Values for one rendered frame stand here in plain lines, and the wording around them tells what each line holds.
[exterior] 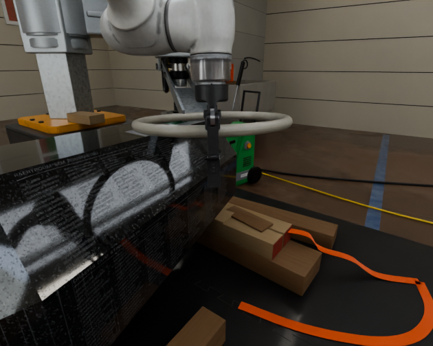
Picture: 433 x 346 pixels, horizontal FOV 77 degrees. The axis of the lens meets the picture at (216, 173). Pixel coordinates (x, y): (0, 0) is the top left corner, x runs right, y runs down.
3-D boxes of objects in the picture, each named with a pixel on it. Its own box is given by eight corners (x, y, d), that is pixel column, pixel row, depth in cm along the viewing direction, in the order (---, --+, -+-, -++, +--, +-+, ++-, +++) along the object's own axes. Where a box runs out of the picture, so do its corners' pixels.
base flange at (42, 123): (16, 123, 172) (14, 116, 170) (89, 114, 208) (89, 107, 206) (51, 134, 144) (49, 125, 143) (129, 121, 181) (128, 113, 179)
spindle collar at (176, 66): (168, 85, 146) (164, 20, 135) (185, 84, 148) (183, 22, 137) (171, 86, 136) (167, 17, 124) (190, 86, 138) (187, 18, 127)
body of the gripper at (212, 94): (229, 82, 56) (229, 127, 59) (227, 83, 64) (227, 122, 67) (193, 83, 56) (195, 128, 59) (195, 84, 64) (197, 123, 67)
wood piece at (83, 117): (67, 121, 157) (66, 113, 155) (82, 118, 166) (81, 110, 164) (90, 125, 148) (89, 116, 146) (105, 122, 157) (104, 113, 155)
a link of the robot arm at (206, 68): (230, 58, 63) (230, 84, 65) (191, 58, 63) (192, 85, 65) (233, 53, 54) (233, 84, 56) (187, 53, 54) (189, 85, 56)
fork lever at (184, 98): (155, 68, 157) (154, 60, 154) (188, 68, 162) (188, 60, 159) (172, 122, 105) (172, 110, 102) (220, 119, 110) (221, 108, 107)
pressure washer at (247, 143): (238, 171, 299) (240, 89, 267) (261, 181, 273) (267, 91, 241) (212, 179, 278) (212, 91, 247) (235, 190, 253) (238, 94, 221)
